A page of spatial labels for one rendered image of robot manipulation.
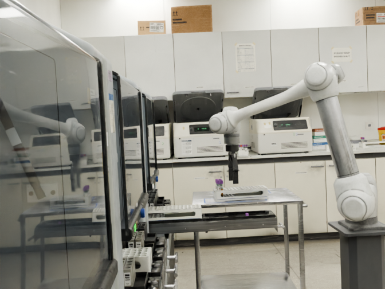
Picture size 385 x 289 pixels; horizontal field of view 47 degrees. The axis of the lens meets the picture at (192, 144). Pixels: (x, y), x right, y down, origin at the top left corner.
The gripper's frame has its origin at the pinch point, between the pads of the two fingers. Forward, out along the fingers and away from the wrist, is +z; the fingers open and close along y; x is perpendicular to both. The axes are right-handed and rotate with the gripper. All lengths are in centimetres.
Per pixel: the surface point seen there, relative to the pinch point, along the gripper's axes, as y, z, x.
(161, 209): -38, 6, 41
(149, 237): -72, 11, 47
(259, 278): 19, 65, -17
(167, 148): 193, -9, 32
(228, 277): 26, 65, 2
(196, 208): -41.4, 6.4, 25.3
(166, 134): 195, -22, 32
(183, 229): -43, 15, 32
